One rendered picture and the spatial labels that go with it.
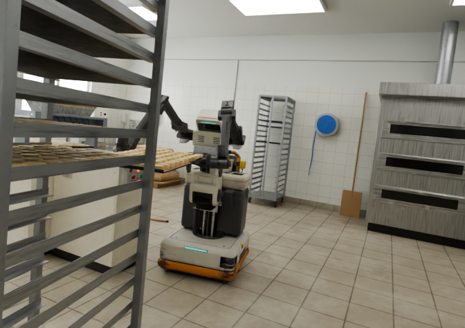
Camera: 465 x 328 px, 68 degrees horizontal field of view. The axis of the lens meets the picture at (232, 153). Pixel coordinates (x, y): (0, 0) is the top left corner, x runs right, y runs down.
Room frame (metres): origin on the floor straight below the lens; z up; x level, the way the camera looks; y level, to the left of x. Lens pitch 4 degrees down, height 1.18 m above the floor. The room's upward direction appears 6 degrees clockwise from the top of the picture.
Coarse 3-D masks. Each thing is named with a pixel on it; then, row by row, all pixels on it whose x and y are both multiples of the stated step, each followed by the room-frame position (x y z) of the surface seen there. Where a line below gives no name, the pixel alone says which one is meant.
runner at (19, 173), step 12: (132, 156) 1.14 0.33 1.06; (144, 156) 1.21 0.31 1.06; (12, 168) 0.68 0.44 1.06; (24, 168) 0.71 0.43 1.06; (36, 168) 0.74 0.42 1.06; (48, 168) 0.78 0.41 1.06; (60, 168) 0.81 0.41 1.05; (72, 168) 0.85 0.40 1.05; (84, 168) 0.90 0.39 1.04; (96, 168) 0.95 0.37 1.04; (12, 180) 0.68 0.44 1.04
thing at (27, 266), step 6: (36, 258) 1.30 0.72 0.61; (42, 258) 1.33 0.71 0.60; (18, 264) 1.22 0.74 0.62; (24, 264) 1.25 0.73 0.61; (30, 264) 1.28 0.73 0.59; (36, 264) 1.29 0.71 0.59; (42, 264) 1.30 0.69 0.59; (6, 270) 1.17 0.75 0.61; (12, 270) 1.20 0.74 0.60; (18, 270) 1.22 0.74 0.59; (24, 270) 1.24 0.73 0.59; (30, 270) 1.25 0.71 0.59; (6, 276) 1.17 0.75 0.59; (12, 276) 1.18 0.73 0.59
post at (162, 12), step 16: (160, 0) 1.22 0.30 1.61; (160, 16) 1.21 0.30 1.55; (160, 32) 1.21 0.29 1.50; (160, 48) 1.21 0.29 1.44; (160, 64) 1.21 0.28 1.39; (160, 80) 1.22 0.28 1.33; (160, 96) 1.23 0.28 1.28; (144, 176) 1.22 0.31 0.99; (144, 192) 1.21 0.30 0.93; (144, 208) 1.21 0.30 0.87; (144, 224) 1.21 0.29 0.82; (144, 240) 1.21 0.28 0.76; (144, 256) 1.22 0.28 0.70; (144, 272) 1.23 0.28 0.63
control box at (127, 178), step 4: (124, 168) 2.51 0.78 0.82; (128, 168) 2.51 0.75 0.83; (124, 172) 2.51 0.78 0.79; (128, 172) 2.51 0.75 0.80; (132, 172) 2.55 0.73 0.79; (136, 172) 2.59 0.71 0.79; (140, 172) 2.64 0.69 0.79; (124, 176) 2.51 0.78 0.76; (128, 176) 2.52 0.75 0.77; (136, 176) 2.60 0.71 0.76; (140, 176) 2.64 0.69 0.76; (124, 180) 2.51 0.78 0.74; (128, 180) 2.52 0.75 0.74; (132, 180) 2.56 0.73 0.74; (136, 180) 2.60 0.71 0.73
